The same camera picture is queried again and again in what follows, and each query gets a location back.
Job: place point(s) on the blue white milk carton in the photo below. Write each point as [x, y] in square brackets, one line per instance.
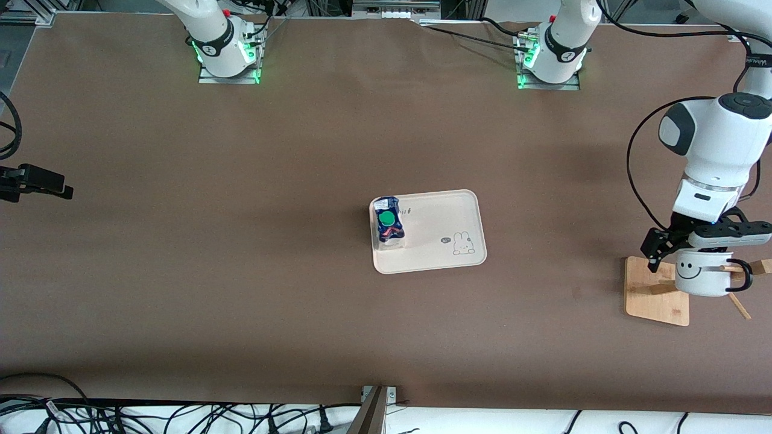
[389, 223]

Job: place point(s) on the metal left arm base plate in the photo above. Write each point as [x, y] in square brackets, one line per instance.
[570, 85]

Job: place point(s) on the grey metal post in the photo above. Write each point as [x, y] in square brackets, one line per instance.
[371, 416]

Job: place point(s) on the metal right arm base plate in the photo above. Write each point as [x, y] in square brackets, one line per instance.
[211, 78]

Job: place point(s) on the wooden cup stand with pegs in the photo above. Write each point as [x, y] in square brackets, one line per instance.
[654, 301]

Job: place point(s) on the white rabbit print tray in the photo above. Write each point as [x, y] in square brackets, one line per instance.
[440, 232]

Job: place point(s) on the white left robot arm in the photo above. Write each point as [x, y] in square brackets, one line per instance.
[718, 144]

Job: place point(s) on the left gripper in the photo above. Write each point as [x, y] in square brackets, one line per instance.
[661, 240]

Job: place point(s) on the grey power strip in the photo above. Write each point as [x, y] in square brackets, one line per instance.
[395, 7]

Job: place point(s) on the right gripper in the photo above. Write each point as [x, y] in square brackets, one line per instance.
[36, 179]

